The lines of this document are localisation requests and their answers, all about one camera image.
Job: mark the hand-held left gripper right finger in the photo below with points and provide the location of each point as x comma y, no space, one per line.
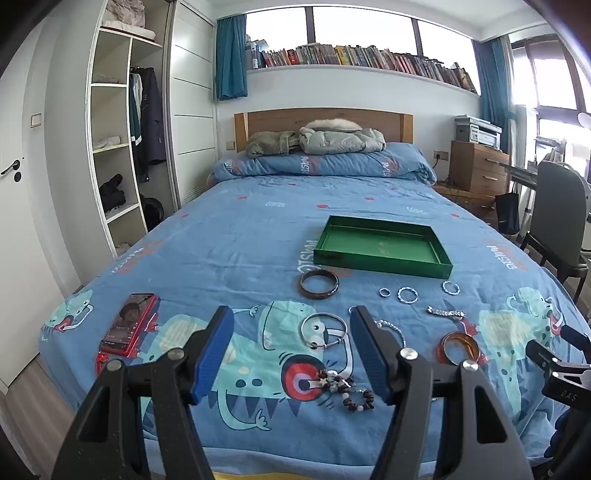
369,355

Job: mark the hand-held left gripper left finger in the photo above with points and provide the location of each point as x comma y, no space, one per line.
210,355

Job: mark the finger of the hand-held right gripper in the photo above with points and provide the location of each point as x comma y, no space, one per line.
542,353
577,339

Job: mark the silver bangle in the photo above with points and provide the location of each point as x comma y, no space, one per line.
303,330

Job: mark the amber bangle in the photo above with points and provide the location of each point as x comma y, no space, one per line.
461,338

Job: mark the green tray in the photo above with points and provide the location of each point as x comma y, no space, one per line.
383,247

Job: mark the red smartphone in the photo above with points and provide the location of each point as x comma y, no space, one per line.
129,323

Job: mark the dark brown bangle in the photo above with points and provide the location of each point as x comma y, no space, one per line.
302,286

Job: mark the grey chair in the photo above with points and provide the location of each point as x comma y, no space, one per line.
558,212

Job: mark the black tote bag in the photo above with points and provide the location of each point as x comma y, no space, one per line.
507,213

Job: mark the wooden nightstand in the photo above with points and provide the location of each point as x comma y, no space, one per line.
466,198

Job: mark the desk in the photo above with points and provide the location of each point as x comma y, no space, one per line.
521,174

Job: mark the black bag on shelf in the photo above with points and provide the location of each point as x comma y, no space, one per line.
111,194

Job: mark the folded blue duvet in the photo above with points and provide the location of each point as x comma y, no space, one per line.
332,164

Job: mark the wooden drawer cabinet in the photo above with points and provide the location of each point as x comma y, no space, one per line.
475,166

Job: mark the white door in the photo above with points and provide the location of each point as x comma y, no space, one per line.
27,258

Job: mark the round white lamp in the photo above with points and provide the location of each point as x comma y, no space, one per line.
585,121

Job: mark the grey puffer jacket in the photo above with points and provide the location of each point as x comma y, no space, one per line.
337,138

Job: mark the olive fleece garment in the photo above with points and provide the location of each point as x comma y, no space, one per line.
270,144

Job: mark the grey printer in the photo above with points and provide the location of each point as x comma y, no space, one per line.
478,131

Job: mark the folded white clothes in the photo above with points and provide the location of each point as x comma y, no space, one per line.
108,142

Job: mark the wooden headboard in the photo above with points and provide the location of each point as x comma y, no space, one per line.
272,121

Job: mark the hanging dark clothes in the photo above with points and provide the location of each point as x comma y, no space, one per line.
150,120

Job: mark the white wardrobe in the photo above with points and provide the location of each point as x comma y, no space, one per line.
189,92

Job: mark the long blue curtain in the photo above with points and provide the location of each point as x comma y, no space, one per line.
494,83

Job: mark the row of books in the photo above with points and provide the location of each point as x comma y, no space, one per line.
369,57

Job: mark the short blue curtain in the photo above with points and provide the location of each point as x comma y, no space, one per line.
231,55

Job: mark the folded bedding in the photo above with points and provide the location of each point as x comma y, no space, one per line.
127,18

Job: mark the wall socket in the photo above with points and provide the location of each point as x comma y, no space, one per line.
442,155

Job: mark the wall light switch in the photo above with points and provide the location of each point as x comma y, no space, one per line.
36,120

